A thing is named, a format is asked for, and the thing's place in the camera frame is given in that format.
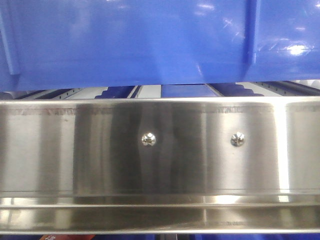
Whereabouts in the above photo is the stainless steel conveyor side rail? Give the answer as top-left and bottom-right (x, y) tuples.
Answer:
(0, 96), (320, 234)

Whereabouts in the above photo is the left rail screw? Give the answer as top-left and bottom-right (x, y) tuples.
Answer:
(141, 132), (157, 146)

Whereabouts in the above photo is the rail screw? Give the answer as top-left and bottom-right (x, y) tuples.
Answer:
(230, 132), (245, 147)
(141, 132), (157, 146)

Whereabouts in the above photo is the right rail screw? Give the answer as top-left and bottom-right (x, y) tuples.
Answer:
(230, 132), (245, 147)

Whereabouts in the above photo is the blue plastic bin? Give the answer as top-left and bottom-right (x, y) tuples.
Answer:
(0, 0), (320, 92)

